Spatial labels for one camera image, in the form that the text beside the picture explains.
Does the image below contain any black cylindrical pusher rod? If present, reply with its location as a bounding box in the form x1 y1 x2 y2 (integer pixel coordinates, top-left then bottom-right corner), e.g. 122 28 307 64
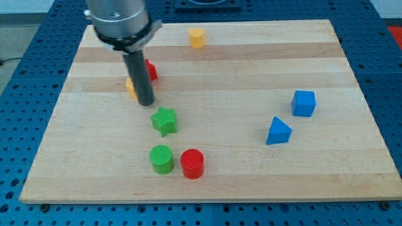
123 50 155 106

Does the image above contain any green star block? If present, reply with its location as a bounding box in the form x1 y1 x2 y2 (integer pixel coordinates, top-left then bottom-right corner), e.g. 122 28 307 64
151 107 177 137

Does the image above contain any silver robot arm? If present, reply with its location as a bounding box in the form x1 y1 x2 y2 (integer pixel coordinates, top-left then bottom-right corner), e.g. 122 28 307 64
84 0 162 106

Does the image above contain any red star block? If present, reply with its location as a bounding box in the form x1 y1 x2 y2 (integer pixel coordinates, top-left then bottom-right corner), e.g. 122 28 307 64
145 59 158 81

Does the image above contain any yellow block behind rod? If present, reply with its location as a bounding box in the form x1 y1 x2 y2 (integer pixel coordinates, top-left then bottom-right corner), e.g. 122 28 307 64
125 77 137 100

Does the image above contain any green cylinder block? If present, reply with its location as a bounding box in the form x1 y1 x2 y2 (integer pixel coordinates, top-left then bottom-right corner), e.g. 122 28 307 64
149 145 175 175

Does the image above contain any yellow heart block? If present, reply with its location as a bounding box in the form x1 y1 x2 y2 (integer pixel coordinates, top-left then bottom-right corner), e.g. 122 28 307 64
188 28 206 49

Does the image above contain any red cylinder block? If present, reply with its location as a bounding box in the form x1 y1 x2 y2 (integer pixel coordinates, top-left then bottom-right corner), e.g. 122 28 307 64
180 149 204 180

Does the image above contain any wooden board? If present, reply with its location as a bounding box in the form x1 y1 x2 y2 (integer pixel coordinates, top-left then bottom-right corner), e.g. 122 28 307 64
19 19 401 204

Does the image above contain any blue triangle block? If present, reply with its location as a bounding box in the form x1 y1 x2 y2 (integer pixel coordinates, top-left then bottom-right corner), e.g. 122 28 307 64
266 116 292 145

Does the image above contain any blue cube block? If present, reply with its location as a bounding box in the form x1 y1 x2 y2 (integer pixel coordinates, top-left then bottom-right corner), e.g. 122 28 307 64
291 90 316 117

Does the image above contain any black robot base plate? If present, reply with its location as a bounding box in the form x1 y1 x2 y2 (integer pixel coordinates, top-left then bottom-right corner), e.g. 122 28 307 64
174 0 242 12

